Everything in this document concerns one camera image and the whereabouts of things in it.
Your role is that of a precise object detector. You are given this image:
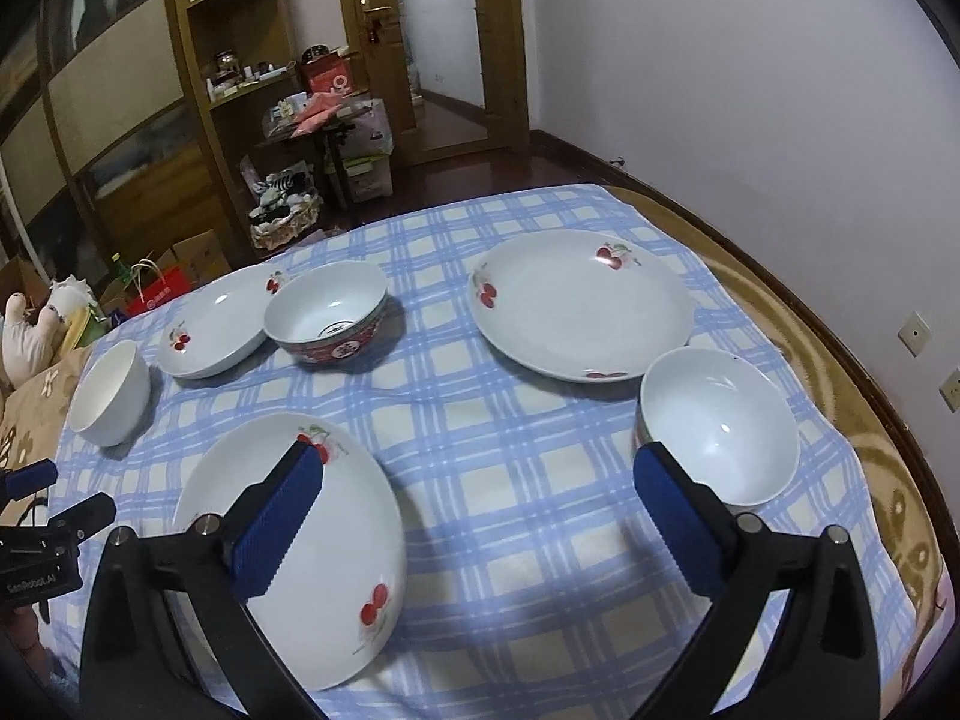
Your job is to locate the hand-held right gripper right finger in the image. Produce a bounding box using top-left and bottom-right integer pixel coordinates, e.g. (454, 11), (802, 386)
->
(632, 441), (905, 720)

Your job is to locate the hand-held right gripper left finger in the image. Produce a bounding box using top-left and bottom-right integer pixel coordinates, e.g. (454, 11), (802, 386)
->
(79, 439), (327, 720)

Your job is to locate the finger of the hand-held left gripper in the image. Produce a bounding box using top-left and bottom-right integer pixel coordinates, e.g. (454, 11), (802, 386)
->
(0, 461), (59, 500)
(45, 493), (117, 541)

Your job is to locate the white cherry print plate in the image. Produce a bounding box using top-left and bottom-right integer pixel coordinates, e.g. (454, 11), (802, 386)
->
(156, 264), (290, 380)
(469, 231), (695, 383)
(172, 412), (408, 691)

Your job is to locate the large white bowl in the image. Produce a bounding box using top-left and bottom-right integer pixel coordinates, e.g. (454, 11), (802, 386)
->
(636, 347), (800, 507)

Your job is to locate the small plain white bowl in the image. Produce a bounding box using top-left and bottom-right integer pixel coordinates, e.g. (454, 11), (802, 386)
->
(69, 340), (152, 447)

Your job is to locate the red patterned bowl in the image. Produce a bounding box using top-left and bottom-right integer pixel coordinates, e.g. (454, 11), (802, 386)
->
(262, 261), (391, 367)

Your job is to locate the beige plush toy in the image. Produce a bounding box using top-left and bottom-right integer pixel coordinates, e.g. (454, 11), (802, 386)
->
(0, 289), (65, 387)

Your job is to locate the blue checked cloth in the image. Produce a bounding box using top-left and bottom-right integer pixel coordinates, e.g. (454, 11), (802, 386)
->
(49, 184), (920, 720)

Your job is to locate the white fluffy toy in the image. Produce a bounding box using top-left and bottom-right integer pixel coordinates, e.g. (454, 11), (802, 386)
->
(49, 277), (98, 316)

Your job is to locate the red paper bag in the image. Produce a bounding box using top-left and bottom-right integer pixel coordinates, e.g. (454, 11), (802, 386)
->
(124, 259), (192, 316)

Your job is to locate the cardboard box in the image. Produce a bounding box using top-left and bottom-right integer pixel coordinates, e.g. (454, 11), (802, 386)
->
(172, 229), (232, 286)

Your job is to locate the woven basket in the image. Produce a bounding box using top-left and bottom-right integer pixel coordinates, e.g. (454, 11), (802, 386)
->
(250, 195), (325, 250)

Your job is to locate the small dark table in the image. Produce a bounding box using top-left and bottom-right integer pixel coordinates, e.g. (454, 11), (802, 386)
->
(255, 120), (376, 211)

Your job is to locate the white storage box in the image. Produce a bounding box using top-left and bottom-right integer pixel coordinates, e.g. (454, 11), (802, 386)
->
(341, 97), (395, 200)

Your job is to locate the wooden shelf unit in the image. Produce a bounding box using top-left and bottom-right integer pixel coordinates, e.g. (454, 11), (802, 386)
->
(161, 0), (301, 263)

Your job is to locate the wardrobe with sliding doors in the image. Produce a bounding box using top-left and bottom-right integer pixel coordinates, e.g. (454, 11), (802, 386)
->
(0, 0), (248, 278)

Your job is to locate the pink paper sheet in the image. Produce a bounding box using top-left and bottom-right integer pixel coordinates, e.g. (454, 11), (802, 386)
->
(292, 94), (368, 137)

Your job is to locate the red box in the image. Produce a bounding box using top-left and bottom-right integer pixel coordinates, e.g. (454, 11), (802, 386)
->
(300, 52), (359, 95)

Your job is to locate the wooden door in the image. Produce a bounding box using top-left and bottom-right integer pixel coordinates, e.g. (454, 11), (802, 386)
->
(334, 0), (417, 158)

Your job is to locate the wooden door frame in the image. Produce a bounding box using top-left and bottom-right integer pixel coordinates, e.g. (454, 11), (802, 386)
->
(465, 0), (530, 155)

